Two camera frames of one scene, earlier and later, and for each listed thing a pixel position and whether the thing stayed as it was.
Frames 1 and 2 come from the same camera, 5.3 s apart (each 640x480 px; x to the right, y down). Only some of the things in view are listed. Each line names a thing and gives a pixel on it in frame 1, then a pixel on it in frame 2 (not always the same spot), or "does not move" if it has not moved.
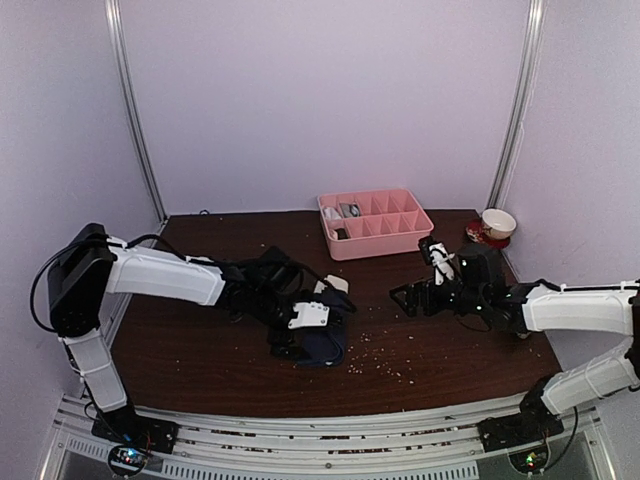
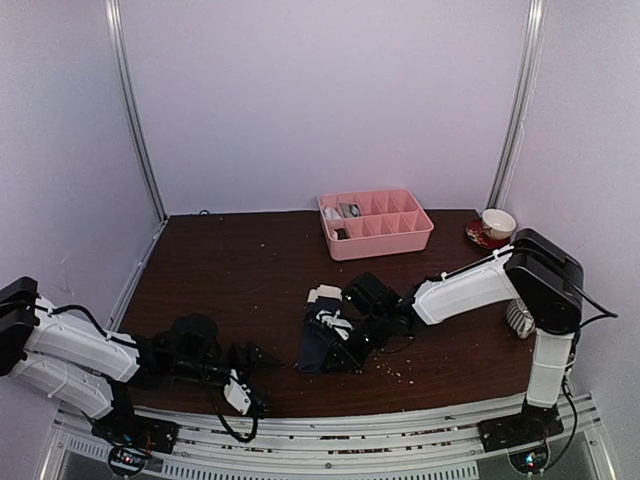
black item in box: x=341 y=234 does not move
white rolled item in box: x=331 y=213 does not move
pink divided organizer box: x=369 y=223 does not move
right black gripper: x=413 y=290 to x=350 y=361
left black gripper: x=276 y=339 to x=251 y=359
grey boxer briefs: x=350 y=210 does not move
